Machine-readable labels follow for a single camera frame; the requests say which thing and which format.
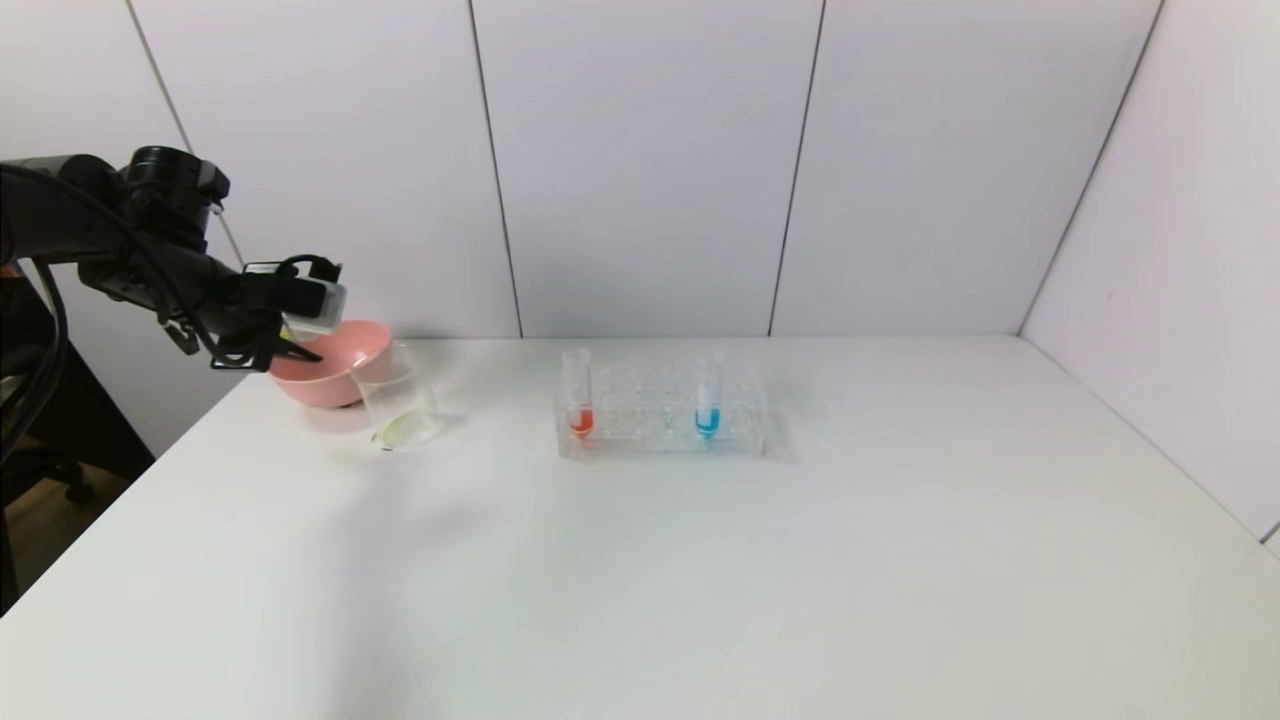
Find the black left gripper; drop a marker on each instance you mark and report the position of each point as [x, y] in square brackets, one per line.
[262, 343]

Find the test tube with yellow pigment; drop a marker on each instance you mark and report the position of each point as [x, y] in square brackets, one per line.
[289, 328]

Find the clear plastic beaker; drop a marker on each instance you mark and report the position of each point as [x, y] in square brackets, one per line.
[400, 410]

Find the test tube with red pigment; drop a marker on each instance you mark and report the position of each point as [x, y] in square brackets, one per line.
[581, 420]

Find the clear acrylic test tube rack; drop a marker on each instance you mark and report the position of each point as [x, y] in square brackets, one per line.
[650, 420]

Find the test tube with blue pigment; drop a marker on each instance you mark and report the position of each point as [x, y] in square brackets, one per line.
[707, 420]

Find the pink plastic bowl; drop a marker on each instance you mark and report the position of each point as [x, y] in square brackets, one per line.
[340, 375]

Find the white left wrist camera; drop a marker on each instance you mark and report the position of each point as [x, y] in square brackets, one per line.
[318, 308]

